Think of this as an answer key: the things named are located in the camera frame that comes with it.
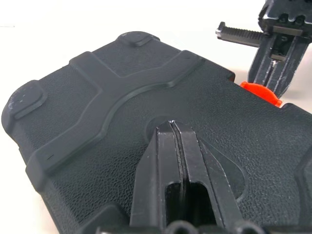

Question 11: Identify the black plastic tool case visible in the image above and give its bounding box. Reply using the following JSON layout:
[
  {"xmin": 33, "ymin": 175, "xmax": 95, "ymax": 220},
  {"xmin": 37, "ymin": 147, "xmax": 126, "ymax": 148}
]
[{"xmin": 0, "ymin": 31, "xmax": 312, "ymax": 234}]

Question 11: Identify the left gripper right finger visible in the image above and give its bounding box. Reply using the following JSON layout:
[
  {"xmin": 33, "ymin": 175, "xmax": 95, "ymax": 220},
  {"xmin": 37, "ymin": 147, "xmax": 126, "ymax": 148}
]
[{"xmin": 172, "ymin": 122, "xmax": 242, "ymax": 227}]

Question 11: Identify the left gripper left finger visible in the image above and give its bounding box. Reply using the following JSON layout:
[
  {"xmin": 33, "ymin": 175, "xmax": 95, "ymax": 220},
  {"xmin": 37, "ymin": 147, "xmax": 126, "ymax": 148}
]
[{"xmin": 129, "ymin": 121, "xmax": 184, "ymax": 228}]

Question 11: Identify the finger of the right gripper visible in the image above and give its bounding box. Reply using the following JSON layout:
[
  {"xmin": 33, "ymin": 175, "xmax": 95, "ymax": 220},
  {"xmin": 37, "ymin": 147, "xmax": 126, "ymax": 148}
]
[
  {"xmin": 273, "ymin": 36, "xmax": 312, "ymax": 95},
  {"xmin": 247, "ymin": 36, "xmax": 277, "ymax": 90}
]

